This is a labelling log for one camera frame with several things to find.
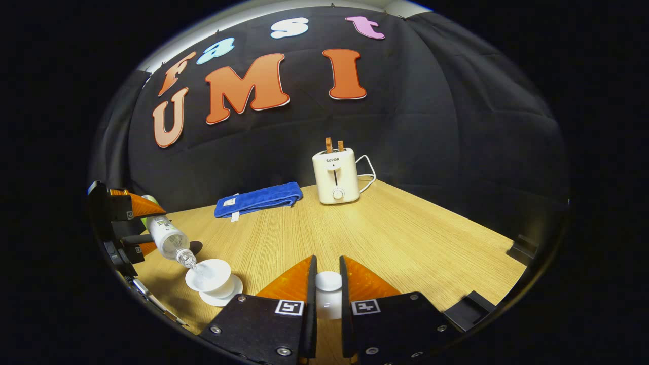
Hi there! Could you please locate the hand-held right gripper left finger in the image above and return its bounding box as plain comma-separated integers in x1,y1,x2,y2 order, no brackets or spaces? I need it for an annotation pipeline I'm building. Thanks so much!
199,255,318,365

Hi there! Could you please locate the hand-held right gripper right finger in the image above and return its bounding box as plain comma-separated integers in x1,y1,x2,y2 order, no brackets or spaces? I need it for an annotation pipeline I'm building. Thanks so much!
339,255,462,365

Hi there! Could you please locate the clear water bottle green label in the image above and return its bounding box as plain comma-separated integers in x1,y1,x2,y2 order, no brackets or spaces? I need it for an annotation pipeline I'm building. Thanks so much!
141,195,197,268

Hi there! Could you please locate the white teacup lid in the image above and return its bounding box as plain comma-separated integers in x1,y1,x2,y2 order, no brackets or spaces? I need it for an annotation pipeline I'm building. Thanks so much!
314,271,343,321

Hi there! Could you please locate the white teacup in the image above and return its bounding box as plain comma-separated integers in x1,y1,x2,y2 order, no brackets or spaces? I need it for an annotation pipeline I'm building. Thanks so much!
185,259,233,293

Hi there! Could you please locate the white saucer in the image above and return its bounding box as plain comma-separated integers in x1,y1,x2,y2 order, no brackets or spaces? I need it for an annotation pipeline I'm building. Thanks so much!
199,274,244,308

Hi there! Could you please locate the blue folded towel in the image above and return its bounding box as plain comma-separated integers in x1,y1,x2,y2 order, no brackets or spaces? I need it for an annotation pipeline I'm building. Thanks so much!
213,181,304,223

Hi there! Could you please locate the white toaster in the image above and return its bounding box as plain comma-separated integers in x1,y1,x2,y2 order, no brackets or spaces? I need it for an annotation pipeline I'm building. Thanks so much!
312,148,361,205

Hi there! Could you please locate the black backdrop cloth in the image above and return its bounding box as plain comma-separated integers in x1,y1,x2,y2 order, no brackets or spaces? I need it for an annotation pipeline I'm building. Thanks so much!
90,5,569,239

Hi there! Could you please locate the black table bracket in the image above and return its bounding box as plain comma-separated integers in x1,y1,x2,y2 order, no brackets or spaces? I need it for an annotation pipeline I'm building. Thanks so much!
445,290,496,333
507,234,538,265

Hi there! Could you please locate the white toaster cable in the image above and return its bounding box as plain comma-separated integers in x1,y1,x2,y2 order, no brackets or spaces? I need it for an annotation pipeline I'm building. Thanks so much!
355,155,377,194

